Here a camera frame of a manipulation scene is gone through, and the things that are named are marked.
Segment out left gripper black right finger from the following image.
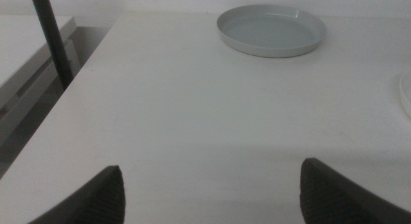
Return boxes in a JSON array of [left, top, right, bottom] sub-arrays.
[[299, 157, 411, 224]]

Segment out white side table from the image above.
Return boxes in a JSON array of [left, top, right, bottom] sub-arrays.
[[0, 14, 82, 148]]

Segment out black metal pole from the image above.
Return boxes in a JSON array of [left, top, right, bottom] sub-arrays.
[[29, 0, 75, 91]]

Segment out white shallow bowl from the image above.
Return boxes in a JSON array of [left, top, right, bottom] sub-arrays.
[[399, 71, 411, 119]]

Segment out grey shallow bowl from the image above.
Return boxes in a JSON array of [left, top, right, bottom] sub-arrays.
[[216, 4, 328, 59]]

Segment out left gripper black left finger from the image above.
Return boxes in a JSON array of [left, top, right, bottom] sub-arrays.
[[28, 165, 127, 224]]

